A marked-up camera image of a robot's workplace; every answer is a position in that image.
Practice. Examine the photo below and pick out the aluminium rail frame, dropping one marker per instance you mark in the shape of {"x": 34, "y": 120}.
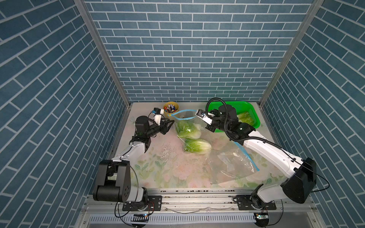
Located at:
{"x": 201, "y": 208}

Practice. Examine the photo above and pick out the green plastic basket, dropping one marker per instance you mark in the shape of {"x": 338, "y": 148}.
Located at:
{"x": 239, "y": 112}

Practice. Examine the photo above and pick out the yellow pen cup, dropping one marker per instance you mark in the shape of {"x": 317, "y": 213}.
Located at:
{"x": 171, "y": 107}

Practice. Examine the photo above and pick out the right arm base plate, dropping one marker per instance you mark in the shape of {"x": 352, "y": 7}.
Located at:
{"x": 247, "y": 202}

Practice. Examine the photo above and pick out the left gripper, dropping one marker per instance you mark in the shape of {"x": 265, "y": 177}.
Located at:
{"x": 162, "y": 128}

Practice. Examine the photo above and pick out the clear zipper bag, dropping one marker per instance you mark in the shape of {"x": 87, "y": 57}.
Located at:
{"x": 229, "y": 161}
{"x": 169, "y": 154}

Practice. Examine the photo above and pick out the chinese cabbage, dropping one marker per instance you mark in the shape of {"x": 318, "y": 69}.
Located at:
{"x": 245, "y": 117}
{"x": 197, "y": 146}
{"x": 188, "y": 130}

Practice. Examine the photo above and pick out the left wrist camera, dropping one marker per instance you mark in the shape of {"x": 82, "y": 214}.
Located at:
{"x": 158, "y": 111}

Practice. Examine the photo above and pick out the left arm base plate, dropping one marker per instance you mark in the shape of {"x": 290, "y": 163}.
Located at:
{"x": 152, "y": 203}

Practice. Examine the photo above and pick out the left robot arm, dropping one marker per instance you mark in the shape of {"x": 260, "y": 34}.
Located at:
{"x": 113, "y": 180}

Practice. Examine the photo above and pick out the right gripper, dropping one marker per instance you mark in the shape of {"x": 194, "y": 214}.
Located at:
{"x": 209, "y": 128}

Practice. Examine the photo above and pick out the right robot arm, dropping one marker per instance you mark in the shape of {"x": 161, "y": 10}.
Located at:
{"x": 301, "y": 177}

